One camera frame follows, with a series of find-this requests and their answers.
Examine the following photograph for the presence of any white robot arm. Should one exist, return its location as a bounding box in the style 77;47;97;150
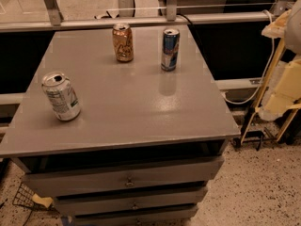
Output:
258;0;301;121

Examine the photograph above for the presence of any white green 7up can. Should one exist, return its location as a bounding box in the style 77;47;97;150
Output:
41;72;81;121

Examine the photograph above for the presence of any metal guard rail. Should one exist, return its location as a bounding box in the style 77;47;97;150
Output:
0;0;297;32

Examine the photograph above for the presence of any grey drawer cabinet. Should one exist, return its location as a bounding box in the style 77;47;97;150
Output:
0;26;239;226

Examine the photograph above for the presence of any yellow metal stand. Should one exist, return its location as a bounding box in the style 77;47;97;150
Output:
240;39;301;144

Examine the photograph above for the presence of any orange soda can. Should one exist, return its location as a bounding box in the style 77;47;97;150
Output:
112;23;134;62

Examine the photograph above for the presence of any black cable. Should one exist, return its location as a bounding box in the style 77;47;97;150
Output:
177;12;205;55

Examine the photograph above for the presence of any black wire basket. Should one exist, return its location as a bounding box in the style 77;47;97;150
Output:
12;183;46;211

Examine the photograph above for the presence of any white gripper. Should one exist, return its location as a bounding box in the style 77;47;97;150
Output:
259;9;301;121

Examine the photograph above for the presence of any white cable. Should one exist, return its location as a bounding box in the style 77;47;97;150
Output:
223;9;276;105

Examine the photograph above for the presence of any blue silver redbull can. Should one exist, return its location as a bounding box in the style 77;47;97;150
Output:
161;28;180;72

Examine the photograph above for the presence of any top drawer knob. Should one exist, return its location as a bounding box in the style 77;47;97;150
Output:
125;178;135;187

